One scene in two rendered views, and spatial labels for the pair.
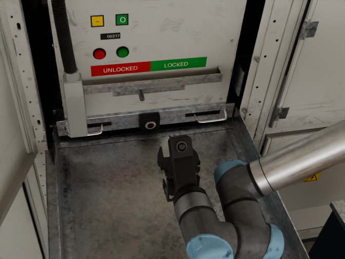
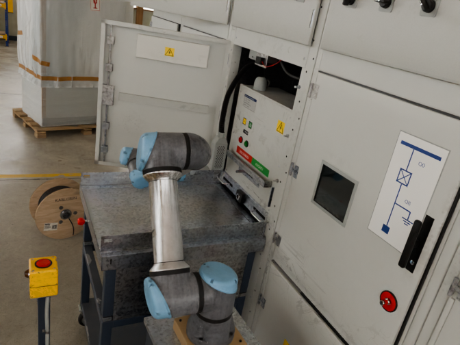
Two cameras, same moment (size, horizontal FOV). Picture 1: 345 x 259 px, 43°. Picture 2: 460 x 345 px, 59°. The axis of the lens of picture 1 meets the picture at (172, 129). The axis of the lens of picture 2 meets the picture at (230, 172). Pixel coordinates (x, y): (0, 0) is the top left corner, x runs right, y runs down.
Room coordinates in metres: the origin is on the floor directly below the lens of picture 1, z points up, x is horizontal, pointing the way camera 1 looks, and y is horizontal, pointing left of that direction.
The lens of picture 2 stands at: (0.47, -1.67, 1.72)
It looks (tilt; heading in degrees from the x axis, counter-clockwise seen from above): 22 degrees down; 77
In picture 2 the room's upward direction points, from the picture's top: 10 degrees clockwise
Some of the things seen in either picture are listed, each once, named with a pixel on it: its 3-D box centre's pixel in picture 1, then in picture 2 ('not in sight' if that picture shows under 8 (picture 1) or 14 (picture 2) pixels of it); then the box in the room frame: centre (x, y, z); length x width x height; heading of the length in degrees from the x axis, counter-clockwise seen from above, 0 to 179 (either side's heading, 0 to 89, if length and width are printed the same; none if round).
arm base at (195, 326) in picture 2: not in sight; (212, 318); (0.72, -0.70, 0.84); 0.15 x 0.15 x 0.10
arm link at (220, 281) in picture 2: not in sight; (214, 288); (0.71, -0.71, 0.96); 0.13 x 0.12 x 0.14; 13
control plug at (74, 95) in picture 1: (75, 103); (218, 152); (0.83, 0.26, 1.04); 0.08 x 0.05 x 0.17; 17
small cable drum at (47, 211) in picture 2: not in sight; (61, 208); (-0.08, 1.08, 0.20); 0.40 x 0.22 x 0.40; 27
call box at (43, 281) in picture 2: not in sight; (43, 276); (0.19, -0.55, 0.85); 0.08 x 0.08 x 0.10; 17
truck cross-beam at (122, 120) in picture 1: (147, 113); (246, 196); (0.98, 0.08, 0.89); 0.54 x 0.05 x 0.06; 107
